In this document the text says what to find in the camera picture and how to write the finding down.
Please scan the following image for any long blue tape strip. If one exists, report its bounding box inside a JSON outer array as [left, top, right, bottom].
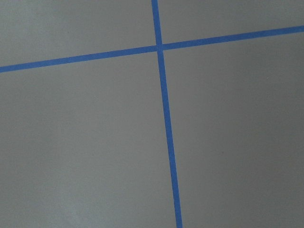
[[152, 0, 183, 228]]

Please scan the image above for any crossing blue tape strip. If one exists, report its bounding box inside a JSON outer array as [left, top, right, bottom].
[[0, 25, 304, 73]]

